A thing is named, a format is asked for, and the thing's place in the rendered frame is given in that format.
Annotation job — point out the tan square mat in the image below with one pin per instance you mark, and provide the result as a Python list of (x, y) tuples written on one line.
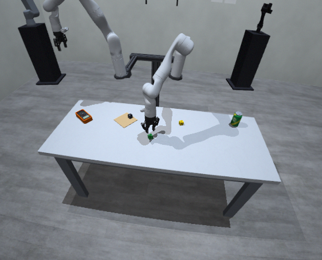
[(124, 121)]

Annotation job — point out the orange pocket multimeter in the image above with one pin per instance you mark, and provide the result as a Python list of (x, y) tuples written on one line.
[(84, 116)]

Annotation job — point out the green drink can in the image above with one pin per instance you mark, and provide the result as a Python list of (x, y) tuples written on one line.
[(236, 119)]

